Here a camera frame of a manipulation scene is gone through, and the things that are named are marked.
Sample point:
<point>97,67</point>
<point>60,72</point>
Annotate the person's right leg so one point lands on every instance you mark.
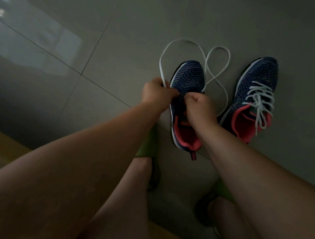
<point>231,219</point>

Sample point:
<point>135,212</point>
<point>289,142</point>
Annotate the person's right forearm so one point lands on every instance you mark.
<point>265,182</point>

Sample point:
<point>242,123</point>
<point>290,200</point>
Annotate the person's leg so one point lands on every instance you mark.
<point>123,206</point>
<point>231,219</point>

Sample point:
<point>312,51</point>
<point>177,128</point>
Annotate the person's left hand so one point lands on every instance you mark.
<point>157,94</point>

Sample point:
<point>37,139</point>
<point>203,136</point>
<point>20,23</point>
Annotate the blue knit sneaker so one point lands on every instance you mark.
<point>258,71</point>
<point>189,73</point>

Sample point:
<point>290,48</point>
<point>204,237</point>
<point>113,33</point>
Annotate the person's left forearm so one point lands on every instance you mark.
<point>64,182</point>

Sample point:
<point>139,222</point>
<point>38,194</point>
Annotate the green foam slipper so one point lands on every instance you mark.
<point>221,192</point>
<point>147,147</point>

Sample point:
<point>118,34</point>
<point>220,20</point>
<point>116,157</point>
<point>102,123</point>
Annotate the person's left leg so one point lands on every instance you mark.
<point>123,206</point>

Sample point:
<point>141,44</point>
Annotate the person's right hand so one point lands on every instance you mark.
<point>200,110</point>

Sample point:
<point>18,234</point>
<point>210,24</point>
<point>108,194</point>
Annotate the white shoelace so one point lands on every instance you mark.
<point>260,101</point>
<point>161,64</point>

